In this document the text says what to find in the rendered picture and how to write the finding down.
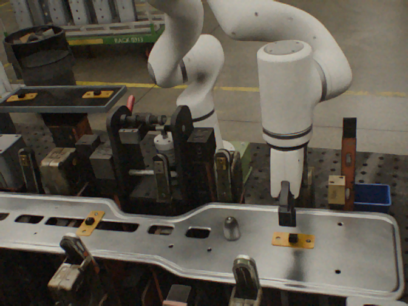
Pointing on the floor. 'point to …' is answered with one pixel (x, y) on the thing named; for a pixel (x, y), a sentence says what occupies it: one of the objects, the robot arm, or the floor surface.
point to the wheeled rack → (116, 31)
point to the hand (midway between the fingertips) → (290, 205)
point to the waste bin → (40, 56)
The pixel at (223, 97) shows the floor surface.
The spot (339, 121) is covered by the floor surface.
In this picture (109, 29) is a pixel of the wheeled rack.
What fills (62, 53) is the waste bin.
